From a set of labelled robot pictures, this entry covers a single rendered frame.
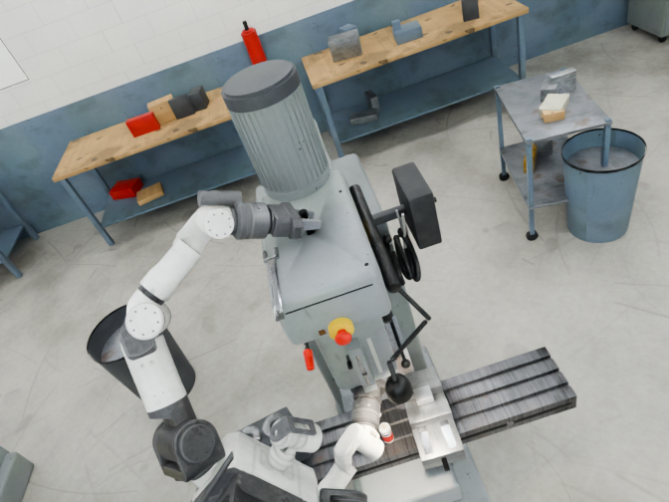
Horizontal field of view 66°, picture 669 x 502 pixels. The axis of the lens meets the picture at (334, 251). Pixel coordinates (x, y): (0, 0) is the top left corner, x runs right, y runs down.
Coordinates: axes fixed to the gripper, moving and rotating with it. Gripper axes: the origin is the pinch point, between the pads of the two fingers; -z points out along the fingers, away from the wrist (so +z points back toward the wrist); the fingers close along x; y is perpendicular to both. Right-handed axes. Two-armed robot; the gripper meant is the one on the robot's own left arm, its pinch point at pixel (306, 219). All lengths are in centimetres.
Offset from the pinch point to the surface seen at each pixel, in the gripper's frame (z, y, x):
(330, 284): 1.2, -5.1, 20.7
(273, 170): 3.8, 5.7, -17.2
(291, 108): 2.4, 23.2, -15.4
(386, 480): -46, -100, 13
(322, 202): -7.9, 0.7, -8.4
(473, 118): -302, -46, -293
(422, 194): -42.6, 1.8, -12.0
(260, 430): -5, -93, -14
